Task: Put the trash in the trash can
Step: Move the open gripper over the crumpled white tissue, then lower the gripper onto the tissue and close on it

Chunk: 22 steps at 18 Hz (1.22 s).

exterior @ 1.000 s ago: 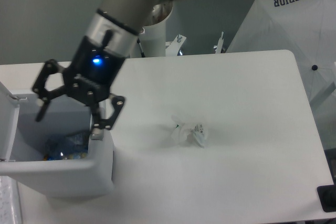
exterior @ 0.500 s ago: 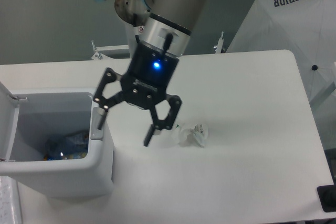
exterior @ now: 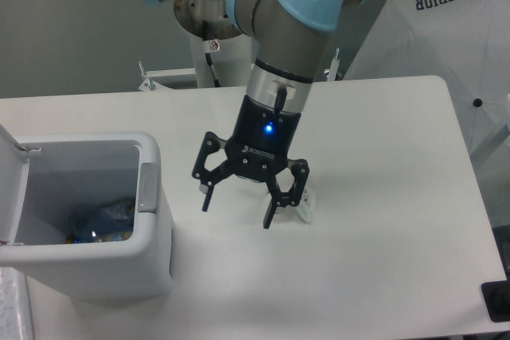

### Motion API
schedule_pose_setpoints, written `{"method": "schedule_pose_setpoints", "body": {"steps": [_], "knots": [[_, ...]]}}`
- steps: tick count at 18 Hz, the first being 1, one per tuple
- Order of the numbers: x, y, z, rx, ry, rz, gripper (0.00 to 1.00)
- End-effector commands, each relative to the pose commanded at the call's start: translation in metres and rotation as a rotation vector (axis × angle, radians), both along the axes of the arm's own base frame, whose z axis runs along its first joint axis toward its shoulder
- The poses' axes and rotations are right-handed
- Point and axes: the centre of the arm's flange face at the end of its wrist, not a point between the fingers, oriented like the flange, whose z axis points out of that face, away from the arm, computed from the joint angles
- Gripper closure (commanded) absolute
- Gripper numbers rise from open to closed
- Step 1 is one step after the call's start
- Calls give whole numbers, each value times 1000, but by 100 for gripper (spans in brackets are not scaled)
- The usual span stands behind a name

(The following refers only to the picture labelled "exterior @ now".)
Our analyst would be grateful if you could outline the white plastic trash can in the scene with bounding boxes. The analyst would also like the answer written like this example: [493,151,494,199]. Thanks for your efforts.
[1,131,173,299]

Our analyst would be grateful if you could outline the black device at edge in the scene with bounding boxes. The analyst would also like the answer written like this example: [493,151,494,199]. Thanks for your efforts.
[481,280,509,322]

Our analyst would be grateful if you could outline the crushed clear plastic bottle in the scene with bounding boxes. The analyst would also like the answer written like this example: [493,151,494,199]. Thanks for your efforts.
[65,199,135,244]

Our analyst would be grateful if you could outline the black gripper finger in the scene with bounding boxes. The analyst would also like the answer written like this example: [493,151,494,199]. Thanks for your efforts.
[191,131,240,213]
[262,158,310,229]

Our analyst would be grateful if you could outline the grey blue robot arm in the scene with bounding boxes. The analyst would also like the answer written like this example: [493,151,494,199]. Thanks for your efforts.
[148,0,367,228]

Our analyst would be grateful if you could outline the crumpled white paper wrapper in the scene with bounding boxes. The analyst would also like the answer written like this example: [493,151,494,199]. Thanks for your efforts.
[272,187,316,225]

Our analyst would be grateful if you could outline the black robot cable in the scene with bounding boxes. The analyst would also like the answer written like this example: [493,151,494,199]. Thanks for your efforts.
[201,19,222,88]

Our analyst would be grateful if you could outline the white Superior umbrella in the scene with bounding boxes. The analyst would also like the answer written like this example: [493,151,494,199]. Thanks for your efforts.
[341,0,510,197]

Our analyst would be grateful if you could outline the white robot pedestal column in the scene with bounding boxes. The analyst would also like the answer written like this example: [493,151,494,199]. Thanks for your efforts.
[172,0,256,88]

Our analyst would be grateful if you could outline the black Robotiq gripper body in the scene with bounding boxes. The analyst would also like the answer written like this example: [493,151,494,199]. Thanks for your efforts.
[225,96,301,182]

